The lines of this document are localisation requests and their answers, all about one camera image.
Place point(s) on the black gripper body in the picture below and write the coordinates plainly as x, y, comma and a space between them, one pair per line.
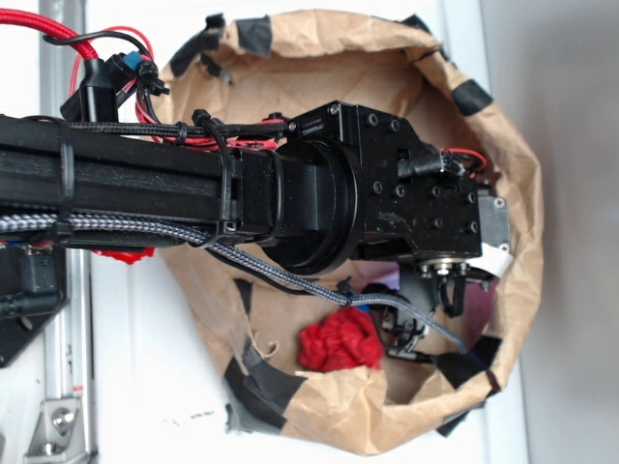
365, 186

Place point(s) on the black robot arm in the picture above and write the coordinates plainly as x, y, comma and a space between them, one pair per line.
286, 201

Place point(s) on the red crumpled paper ball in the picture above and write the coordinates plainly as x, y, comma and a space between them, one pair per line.
343, 340

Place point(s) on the brown paper bag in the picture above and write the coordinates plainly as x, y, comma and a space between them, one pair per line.
293, 63

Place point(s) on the aluminium extrusion rail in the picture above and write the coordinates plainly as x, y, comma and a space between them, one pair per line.
68, 336

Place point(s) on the silver corner bracket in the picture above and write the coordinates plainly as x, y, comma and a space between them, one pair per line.
59, 435

